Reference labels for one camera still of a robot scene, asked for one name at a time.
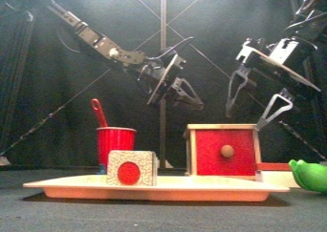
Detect red drawer with wooden knob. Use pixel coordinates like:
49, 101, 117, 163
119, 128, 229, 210
194, 129, 257, 177

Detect red and white box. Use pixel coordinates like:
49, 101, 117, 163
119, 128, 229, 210
253, 161, 301, 189

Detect red ribbed plastic cup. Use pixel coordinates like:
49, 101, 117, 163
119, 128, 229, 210
95, 126, 137, 171

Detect green plastic toy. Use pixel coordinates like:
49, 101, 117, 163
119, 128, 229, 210
286, 158, 327, 194

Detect crackle-pattern block with red circle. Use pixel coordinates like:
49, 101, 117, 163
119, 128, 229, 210
104, 149, 159, 187

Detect cream plastic tray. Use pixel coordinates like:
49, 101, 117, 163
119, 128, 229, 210
21, 174, 290, 202

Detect black cloth backdrop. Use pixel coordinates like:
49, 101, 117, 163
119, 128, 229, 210
0, 0, 327, 173

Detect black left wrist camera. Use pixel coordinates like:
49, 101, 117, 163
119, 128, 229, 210
135, 64, 160, 95

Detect black looped gripper cable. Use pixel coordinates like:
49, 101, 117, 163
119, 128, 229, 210
156, 35, 195, 59

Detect diagonal brace wire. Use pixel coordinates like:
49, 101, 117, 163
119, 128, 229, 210
121, 0, 327, 161
0, 0, 214, 157

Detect vertical metal frame pole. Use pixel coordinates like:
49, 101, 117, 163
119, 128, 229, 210
156, 0, 175, 170

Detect wooden drawer box frame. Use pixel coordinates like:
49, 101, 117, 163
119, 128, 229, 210
182, 123, 262, 180

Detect red spoon handle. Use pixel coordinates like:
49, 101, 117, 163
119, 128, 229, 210
89, 97, 109, 129

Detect pale frame foot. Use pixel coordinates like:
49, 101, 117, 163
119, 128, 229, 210
0, 155, 13, 168

